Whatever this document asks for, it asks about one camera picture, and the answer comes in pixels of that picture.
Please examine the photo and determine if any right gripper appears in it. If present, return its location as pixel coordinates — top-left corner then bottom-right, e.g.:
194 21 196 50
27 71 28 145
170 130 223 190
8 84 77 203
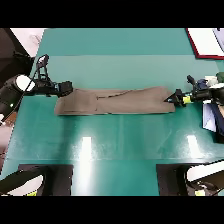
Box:
174 87 194 108

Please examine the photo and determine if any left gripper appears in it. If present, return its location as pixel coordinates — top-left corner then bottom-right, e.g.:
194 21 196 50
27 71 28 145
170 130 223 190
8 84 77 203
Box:
57 80 74 99

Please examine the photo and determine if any brown garment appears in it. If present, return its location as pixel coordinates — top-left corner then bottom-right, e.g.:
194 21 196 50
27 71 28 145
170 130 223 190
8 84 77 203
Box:
53 86 177 117

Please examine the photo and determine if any green garment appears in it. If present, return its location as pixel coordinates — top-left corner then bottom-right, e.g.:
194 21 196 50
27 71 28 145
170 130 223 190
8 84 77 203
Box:
215 71 224 83

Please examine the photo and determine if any red-rimmed white board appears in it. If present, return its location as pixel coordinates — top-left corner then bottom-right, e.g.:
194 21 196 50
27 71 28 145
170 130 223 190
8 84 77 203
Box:
185 28 224 60

